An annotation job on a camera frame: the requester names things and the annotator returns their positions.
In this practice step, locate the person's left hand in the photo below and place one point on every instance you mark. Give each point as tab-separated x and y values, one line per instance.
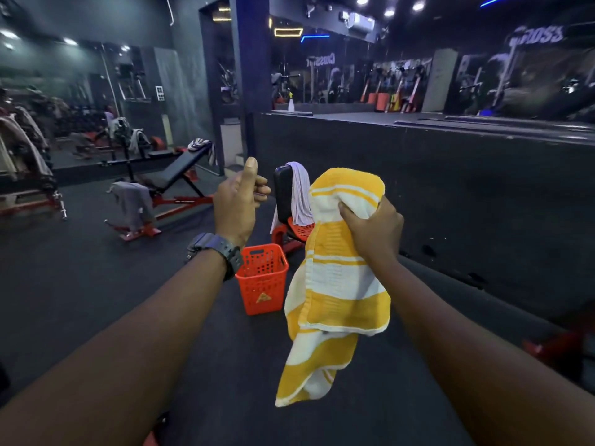
234	209

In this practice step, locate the person's right hand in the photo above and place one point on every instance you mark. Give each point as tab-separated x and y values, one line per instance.
376	232

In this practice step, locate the white pinstriped towel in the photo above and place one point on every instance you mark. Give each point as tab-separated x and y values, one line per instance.
300	195

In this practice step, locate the purple yellow striped towel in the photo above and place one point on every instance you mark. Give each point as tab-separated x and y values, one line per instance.
200	144

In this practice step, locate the yellow white striped towel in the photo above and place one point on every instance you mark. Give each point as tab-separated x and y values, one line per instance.
334	301

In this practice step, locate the red plastic basket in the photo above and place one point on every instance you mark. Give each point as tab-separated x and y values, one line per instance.
262	301

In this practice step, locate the grey towel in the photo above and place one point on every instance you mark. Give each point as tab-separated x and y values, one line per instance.
132	204

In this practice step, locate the white dark-striped towel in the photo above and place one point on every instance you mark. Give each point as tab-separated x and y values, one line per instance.
122	127

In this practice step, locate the person's left forearm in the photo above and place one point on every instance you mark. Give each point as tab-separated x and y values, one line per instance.
116	366

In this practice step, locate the person's right forearm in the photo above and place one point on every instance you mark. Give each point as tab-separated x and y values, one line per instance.
465	366

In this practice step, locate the black wristwatch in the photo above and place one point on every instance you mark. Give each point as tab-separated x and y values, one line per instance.
218	248

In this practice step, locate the red plastic chair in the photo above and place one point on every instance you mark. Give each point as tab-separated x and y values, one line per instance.
301	229

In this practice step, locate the black exercise mat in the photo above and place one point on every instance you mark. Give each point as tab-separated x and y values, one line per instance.
290	112

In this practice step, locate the orange container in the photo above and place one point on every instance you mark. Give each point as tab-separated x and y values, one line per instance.
382	102

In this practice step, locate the white air conditioner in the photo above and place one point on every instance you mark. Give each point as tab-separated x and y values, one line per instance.
360	23

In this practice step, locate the black upright bench red frame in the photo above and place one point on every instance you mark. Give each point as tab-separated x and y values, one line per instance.
282	190

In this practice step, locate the adjustable incline bench red frame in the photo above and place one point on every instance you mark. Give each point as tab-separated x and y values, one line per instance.
179	169

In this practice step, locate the large wall mirror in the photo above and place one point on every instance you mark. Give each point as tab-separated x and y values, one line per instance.
83	74

